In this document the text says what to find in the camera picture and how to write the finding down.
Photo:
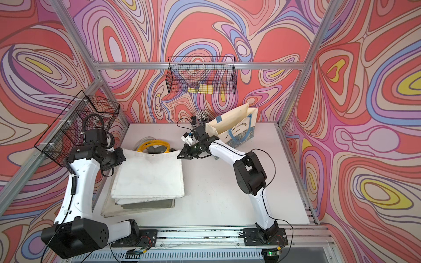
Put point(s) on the black wire basket left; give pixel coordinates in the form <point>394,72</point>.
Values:
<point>84,112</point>

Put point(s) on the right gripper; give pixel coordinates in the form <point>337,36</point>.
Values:
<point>186,151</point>

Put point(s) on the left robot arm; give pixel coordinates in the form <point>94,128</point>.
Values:
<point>75,230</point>

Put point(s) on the aluminium frame post right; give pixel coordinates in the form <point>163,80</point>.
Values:
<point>326,22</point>

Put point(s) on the cream canvas tote bag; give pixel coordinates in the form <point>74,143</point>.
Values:
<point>112,210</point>

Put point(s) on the black wire basket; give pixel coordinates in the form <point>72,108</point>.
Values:
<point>180,78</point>
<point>84,112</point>

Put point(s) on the aluminium frame post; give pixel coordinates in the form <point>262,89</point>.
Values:
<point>326,22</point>
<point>75,36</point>

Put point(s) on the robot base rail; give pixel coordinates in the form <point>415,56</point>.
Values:
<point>232,244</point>

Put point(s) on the black cup of sticks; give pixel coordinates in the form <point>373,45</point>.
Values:
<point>202,117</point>

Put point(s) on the white yellow-handled bag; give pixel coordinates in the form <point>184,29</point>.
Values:
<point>145,177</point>

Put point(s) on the yellow sticky notes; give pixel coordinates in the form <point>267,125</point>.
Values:
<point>202,89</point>

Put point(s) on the aluminium frame post left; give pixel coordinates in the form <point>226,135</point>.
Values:
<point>75,36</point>

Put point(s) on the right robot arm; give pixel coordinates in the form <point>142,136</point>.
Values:
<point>250,177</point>

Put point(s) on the aluminium frame crossbar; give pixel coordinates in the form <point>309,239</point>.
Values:
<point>165,65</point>

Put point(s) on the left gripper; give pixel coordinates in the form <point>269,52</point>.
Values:
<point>120,157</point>

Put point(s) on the cream blue-handled tote bag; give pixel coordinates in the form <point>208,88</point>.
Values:
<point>234,127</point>

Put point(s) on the olive green canvas bag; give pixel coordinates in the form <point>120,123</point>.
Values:
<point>151,204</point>

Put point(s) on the black wire basket back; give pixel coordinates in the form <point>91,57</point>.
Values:
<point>180,78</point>

